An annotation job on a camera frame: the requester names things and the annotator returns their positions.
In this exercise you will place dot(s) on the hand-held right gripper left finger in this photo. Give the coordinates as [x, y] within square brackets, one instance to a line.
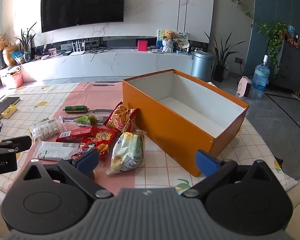
[87, 158]

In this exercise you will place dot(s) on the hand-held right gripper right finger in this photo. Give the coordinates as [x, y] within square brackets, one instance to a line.
[206, 163]

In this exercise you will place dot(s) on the red cartoon snack packet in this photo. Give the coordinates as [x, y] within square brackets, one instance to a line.
[101, 140]

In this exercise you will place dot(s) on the red snack box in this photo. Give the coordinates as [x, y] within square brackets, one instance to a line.
[75, 133]

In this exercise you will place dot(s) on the clear packet of white candies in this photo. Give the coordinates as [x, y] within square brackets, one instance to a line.
[46, 128]

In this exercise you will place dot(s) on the white green packet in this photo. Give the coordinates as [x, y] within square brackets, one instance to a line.
[55, 150]

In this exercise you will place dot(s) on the green raisin packet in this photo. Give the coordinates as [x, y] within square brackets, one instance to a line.
[86, 120]

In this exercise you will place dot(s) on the yellow white chips bag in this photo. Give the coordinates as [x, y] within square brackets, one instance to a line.
[127, 152]

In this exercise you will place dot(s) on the orange striped chips packet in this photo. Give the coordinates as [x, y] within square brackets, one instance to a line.
[120, 120]

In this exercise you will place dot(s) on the green sausage stick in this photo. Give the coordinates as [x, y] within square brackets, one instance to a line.
[76, 108]

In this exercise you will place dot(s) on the orange cardboard box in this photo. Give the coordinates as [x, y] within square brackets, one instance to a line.
[165, 130]

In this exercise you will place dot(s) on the small yellow box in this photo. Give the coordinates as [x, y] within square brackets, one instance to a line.
[9, 112]

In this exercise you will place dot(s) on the dark book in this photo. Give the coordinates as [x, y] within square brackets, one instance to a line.
[5, 105]

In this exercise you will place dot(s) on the pink table mat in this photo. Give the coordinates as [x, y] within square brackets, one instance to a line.
[102, 97]

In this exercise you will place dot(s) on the gold round vase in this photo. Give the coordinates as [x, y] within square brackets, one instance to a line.
[10, 55]

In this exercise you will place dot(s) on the blue snack bag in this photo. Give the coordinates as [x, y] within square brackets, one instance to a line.
[18, 57]

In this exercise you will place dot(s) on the small pink heater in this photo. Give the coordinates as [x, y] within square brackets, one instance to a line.
[244, 87]

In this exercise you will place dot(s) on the dried yellow flowers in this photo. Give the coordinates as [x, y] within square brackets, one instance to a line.
[0, 42]

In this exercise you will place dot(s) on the long leaf plant in glass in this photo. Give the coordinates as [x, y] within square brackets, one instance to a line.
[27, 45]

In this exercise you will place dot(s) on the silver trash can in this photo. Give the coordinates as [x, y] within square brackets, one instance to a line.
[202, 66]

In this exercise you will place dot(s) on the blue water jug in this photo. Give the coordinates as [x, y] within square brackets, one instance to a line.
[260, 80]

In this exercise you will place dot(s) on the white router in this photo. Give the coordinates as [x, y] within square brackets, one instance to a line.
[77, 52]

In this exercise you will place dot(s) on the white marble television cabinet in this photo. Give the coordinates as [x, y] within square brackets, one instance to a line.
[140, 62]

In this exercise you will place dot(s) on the potted snake plant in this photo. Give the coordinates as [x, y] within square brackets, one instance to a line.
[221, 55]

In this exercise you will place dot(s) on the flat kitchen scale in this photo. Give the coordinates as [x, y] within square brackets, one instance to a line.
[157, 51]

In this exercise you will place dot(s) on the white knitted basket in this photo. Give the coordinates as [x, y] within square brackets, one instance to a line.
[168, 47]

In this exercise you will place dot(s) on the red cube box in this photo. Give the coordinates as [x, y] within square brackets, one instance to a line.
[142, 45]

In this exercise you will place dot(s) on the round hand fan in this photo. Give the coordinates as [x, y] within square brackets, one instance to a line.
[182, 39]

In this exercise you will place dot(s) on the dark grey sideboard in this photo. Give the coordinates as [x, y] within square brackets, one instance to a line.
[290, 65]

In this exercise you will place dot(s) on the brown teddy bear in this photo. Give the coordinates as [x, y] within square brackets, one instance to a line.
[169, 35]

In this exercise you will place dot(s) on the blue green picture card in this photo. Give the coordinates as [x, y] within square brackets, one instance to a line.
[160, 36]

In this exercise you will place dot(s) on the trailing green pot plant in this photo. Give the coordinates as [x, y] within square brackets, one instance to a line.
[275, 35]

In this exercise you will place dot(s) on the small photo frame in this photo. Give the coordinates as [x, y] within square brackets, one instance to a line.
[52, 52]

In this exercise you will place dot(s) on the wall socket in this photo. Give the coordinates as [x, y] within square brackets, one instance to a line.
[238, 60]

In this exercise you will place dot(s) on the black wall television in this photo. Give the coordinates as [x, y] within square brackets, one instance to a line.
[82, 5]

